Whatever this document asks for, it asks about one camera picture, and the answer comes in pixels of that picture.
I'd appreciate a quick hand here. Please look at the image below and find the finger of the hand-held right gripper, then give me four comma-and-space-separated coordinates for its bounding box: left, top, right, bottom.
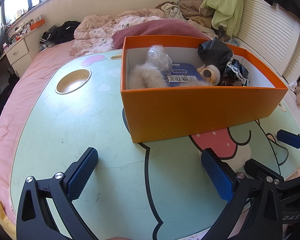
277, 129, 300, 164
244, 158, 286, 183

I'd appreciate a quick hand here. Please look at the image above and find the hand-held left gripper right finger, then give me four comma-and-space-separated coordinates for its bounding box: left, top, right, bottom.
201, 148, 284, 240

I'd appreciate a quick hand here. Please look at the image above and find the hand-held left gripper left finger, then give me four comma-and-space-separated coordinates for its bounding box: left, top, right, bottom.
16, 147, 99, 240

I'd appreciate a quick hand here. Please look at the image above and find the orange cardboard box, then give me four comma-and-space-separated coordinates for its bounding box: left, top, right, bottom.
120, 36, 289, 143

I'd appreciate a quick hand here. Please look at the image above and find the cartoon figure keychain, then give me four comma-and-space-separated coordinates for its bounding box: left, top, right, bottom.
197, 64, 221, 85

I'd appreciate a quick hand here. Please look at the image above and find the blue square tin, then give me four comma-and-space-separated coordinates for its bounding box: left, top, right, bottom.
166, 62, 208, 87

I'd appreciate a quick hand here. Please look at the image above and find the black lace-trimmed garment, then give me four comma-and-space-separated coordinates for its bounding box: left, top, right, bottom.
198, 38, 250, 87

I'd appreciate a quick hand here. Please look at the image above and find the beige fur pompom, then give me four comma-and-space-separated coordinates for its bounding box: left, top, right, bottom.
127, 62, 170, 90

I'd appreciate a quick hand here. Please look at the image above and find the clear bag of fluff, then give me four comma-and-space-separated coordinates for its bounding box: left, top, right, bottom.
147, 44, 173, 75

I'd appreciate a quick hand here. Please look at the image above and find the green cartoon desktop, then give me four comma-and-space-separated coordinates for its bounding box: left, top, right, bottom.
9, 49, 300, 240

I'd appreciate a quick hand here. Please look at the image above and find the yellow cloth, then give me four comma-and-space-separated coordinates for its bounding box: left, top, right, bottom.
0, 200, 13, 230

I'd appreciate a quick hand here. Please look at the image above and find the pink bedsheet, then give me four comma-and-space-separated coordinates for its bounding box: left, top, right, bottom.
0, 41, 85, 205

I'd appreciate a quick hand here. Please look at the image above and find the white louvered closet door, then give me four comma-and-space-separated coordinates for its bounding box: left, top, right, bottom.
236, 0, 300, 80

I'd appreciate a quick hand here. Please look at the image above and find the white drawer cabinet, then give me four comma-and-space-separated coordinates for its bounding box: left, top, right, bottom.
6, 40, 33, 65

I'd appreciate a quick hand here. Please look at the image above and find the black clothes heap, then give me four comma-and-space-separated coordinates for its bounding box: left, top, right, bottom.
40, 21, 82, 52

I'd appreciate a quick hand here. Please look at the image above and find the pink floral quilt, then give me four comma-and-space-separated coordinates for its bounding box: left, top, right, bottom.
69, 8, 165, 57

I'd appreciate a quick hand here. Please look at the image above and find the light green hanging garment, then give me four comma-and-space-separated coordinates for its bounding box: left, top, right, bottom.
201, 0, 245, 37

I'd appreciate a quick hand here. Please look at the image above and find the orange tray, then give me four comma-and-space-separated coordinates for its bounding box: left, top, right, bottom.
30, 19, 46, 30

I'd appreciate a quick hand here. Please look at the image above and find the maroon pillow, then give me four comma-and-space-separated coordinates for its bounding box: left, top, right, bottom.
112, 19, 211, 50

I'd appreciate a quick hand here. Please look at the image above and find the pile of beige clothes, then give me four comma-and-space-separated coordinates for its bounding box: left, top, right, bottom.
155, 0, 218, 34

